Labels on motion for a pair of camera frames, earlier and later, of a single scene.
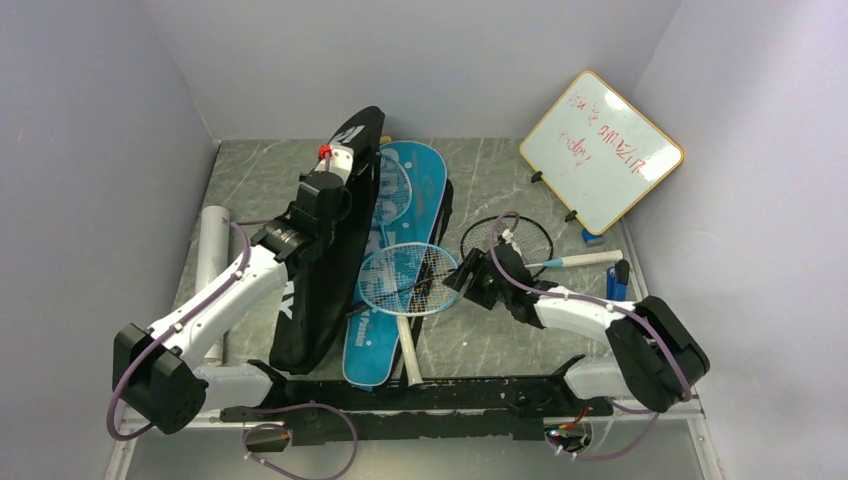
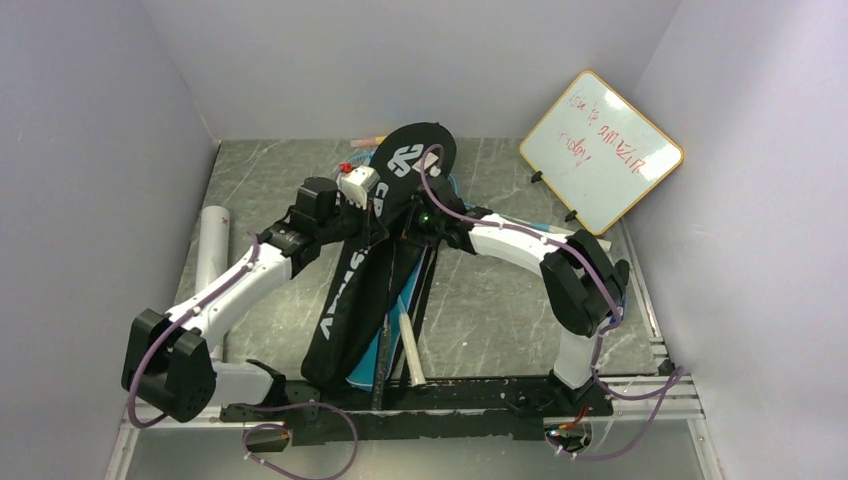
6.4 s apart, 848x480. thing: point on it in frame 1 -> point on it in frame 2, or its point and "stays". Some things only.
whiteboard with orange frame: x=598 y=152 stays
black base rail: x=423 y=411 stays
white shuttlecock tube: x=211 y=257 stays
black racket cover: x=318 y=291 -> x=407 y=158
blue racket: x=412 y=278 -> x=521 y=226
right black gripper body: x=483 y=289 -> x=421 y=225
